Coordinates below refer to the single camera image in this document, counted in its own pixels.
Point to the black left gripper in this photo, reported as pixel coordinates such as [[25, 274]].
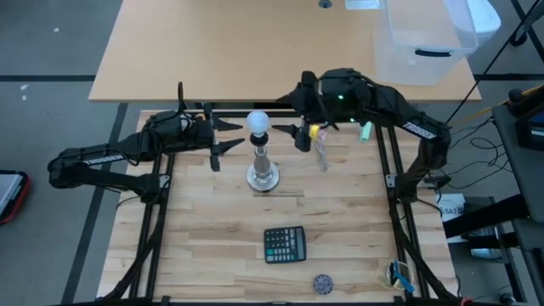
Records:
[[200, 134]]

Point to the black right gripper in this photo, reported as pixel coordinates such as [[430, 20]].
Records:
[[327, 106]]

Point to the white lightbulb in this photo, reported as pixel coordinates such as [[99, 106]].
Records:
[[258, 121]]

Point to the silver lamp stand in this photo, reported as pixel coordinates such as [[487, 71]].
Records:
[[261, 163]]

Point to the clear plastic wrapper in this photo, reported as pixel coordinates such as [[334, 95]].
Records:
[[322, 149]]

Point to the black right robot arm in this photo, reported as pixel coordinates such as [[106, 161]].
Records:
[[421, 129]]

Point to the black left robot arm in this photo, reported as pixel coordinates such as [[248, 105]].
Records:
[[102, 159]]

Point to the beige desk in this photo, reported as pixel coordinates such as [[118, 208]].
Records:
[[234, 51]]

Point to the black calculator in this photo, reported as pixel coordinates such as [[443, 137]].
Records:
[[285, 244]]

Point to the small clear plastic box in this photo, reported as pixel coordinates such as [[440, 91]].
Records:
[[361, 4]]

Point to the clear plastic storage bin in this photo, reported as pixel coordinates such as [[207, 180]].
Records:
[[408, 42]]

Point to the patterned round coaster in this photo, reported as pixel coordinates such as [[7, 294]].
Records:
[[322, 284]]

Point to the white labelled box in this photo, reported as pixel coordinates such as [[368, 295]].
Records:
[[450, 210]]

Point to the black stand beam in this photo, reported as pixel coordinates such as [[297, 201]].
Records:
[[484, 217]]

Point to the red black case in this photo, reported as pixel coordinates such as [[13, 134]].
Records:
[[13, 200]]

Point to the dark grey side table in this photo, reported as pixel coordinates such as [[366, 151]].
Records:
[[510, 178]]

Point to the black blue device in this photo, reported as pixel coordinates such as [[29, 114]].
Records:
[[531, 136]]

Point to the black stand leg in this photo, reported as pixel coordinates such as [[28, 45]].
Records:
[[528, 22]]

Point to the black aluminium table frame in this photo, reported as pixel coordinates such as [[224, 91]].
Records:
[[234, 113]]

